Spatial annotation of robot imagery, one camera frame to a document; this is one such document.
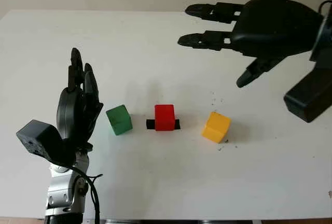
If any green wooden block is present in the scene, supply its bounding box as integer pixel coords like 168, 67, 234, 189
105, 104, 133, 136

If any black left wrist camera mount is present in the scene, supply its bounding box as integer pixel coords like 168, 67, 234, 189
16, 119, 76, 165

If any yellow wooden block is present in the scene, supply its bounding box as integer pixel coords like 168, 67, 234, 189
201, 111, 232, 144

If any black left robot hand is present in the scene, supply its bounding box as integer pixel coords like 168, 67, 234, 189
56, 47, 104, 163

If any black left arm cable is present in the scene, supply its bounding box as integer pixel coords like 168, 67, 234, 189
51, 156, 103, 221

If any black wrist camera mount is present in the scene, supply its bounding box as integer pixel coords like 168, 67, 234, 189
283, 60, 332, 123
16, 119, 76, 165

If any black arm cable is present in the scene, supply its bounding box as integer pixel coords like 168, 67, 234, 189
318, 0, 332, 15
51, 156, 103, 221

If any red wooden block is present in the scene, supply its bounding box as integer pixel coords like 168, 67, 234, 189
154, 104, 176, 132

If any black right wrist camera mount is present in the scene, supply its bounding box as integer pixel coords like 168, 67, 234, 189
283, 60, 332, 123

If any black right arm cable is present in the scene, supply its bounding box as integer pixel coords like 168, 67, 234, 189
318, 0, 332, 15

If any black tape strip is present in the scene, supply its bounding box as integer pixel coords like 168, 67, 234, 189
146, 117, 181, 131

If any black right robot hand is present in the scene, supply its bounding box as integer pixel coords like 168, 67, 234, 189
177, 0, 324, 88

